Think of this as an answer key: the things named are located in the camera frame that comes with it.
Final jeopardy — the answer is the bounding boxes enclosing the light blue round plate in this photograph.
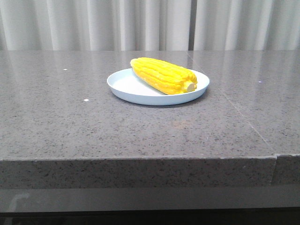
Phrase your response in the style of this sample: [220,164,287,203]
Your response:
[107,68,210,106]

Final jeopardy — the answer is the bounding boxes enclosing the yellow corn cob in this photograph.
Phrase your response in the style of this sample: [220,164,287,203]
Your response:
[130,57,197,95]

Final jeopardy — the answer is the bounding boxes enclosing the white pleated curtain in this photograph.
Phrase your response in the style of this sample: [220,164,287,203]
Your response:
[0,0,300,51]

